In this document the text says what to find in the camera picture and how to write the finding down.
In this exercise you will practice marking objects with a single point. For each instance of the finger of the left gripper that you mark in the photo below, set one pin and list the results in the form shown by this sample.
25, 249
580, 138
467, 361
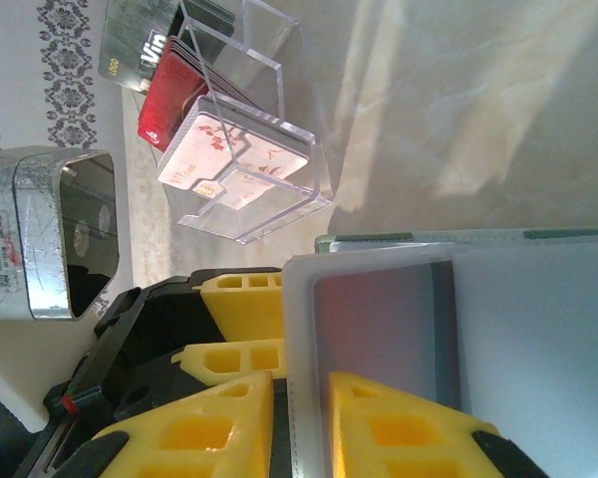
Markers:
239, 359
244, 309

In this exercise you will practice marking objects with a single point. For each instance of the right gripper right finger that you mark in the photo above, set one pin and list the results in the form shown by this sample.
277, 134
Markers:
403, 438

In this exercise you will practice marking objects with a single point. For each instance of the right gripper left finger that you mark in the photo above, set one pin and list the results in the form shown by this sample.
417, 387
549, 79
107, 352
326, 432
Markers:
199, 438

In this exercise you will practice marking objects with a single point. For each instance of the white floral VIP card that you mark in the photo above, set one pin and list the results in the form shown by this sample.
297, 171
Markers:
199, 144

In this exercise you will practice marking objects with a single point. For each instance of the clear acrylic card stand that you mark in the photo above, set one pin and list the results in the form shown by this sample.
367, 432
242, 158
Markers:
289, 99

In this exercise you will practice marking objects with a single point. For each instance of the red card in stand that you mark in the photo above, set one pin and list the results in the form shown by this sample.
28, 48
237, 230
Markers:
169, 99

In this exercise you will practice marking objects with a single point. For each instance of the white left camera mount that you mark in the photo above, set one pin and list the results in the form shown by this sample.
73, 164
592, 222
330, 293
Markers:
10, 368

